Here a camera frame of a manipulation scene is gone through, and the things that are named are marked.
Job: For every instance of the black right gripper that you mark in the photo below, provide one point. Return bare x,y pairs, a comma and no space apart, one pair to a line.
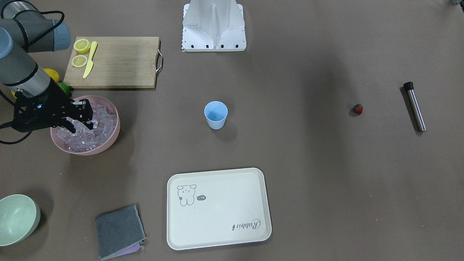
54,110

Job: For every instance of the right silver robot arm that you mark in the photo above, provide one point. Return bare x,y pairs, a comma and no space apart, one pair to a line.
26,30

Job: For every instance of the pile of clear ice cubes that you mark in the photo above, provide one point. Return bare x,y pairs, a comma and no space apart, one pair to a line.
87,140

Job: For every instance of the light blue plastic cup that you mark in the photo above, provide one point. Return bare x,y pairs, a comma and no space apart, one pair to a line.
215,113

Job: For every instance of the green lime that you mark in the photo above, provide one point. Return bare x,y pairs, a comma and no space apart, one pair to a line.
65,88

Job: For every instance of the pink bowl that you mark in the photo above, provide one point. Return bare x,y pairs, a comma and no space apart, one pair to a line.
111,109

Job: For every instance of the yellow lemon far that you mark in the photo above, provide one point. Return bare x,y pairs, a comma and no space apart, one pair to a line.
53,74

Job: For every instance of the lemon slice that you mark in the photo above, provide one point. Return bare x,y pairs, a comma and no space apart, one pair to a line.
82,46
79,61

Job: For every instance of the wooden cutting board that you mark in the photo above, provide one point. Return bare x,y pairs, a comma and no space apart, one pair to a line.
119,62

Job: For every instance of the yellow plastic knife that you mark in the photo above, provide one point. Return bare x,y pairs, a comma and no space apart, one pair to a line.
90,62

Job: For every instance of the mint green bowl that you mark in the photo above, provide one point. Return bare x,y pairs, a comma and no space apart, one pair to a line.
19,218

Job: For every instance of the grey folded cloth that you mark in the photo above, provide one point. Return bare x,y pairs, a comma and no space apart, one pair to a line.
119,232

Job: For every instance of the cream rectangular tray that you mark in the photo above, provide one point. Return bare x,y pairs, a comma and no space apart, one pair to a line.
216,208

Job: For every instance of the red strawberry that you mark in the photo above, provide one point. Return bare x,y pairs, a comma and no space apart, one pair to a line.
358,109

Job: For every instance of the steel muddler black tip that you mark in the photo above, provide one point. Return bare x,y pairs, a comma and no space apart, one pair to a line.
409,88

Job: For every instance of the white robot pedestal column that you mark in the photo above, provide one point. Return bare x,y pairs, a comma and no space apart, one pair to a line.
213,26

